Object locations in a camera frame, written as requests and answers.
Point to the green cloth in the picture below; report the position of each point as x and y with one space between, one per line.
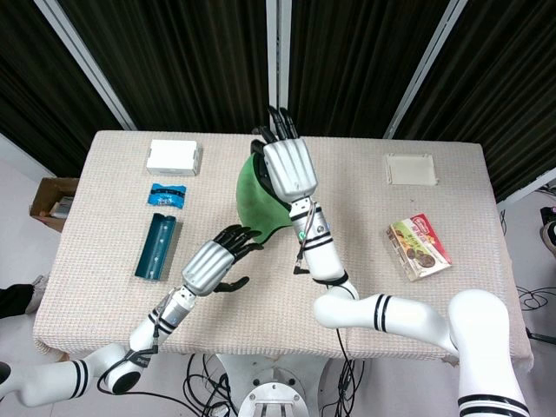
254 204

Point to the teal open tray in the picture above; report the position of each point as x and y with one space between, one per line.
156 247

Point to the black device on floor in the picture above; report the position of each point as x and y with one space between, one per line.
549 230

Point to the beige waffle tablecloth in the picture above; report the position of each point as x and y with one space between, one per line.
369 208

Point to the aluminium frame post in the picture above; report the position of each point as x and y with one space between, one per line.
87 65
423 65
527 187
278 65

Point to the blue snack packet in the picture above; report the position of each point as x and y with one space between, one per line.
167 195

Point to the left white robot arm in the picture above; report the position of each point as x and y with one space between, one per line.
143 330

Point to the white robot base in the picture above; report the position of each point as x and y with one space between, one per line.
273 391

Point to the brown cardboard carton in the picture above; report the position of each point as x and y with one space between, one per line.
48 200

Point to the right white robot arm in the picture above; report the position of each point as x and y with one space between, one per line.
404 317

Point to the white square plastic tray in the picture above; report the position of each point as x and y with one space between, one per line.
410 169

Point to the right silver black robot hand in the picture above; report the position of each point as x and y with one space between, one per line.
289 167

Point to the black pleated curtain panel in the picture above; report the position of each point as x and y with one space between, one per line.
512 87
30 87
356 65
174 65

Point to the cookie box with red logo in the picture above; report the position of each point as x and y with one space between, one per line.
419 245

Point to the white cardboard box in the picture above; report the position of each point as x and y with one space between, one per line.
171 156

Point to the dark clothed person leg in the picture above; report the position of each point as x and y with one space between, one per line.
15 299

